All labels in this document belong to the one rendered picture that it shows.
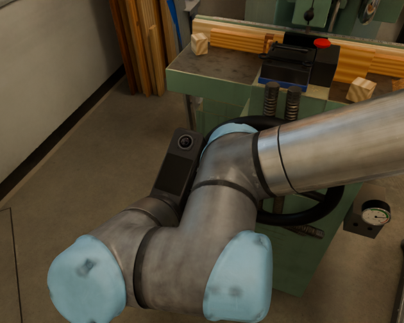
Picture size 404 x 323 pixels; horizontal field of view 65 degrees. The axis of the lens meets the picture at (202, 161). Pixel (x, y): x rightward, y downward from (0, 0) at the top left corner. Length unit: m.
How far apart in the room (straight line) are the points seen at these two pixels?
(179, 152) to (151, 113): 1.76
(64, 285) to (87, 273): 0.03
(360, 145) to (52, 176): 1.74
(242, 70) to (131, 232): 0.56
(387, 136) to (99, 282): 0.26
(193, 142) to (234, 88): 0.33
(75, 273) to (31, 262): 1.33
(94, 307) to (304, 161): 0.22
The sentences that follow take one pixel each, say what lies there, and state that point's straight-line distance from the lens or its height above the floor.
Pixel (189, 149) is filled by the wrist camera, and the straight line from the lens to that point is 0.44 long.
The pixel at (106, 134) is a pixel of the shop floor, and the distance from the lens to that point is 2.08.
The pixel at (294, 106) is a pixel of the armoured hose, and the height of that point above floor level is 0.94.
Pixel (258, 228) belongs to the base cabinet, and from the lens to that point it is 1.08.
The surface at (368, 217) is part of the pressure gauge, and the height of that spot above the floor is 0.65.
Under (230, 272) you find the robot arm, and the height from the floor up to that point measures 1.04.
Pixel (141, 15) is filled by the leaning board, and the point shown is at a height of 0.56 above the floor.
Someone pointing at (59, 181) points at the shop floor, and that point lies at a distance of 1.87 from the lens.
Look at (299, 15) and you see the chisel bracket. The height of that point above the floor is 1.02.
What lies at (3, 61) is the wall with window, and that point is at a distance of 1.75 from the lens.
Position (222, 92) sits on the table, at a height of 0.87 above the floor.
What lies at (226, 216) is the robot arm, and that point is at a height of 1.04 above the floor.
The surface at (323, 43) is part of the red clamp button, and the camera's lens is 0.65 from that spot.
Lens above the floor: 1.28
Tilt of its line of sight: 45 degrees down
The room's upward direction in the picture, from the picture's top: straight up
